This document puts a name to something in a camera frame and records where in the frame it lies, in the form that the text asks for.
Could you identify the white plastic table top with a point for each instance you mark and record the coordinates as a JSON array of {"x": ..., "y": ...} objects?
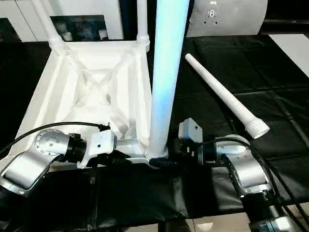
[{"x": 87, "y": 82}]

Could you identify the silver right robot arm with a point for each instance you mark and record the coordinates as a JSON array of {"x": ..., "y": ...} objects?
[{"x": 241, "y": 164}]

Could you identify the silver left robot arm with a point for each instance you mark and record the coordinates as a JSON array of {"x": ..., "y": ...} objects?
[{"x": 38, "y": 154}]

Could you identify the small white jar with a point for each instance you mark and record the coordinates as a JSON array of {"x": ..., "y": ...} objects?
[
  {"x": 67, "y": 36},
  {"x": 102, "y": 35}
]

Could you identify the white plastic bag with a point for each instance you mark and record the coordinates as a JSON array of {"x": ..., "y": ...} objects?
[{"x": 227, "y": 17}]

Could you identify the white cabinet with glass doors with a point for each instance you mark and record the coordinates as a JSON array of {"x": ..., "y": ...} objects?
[{"x": 87, "y": 14}]

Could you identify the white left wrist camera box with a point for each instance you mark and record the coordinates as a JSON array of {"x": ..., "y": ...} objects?
[{"x": 99, "y": 142}]

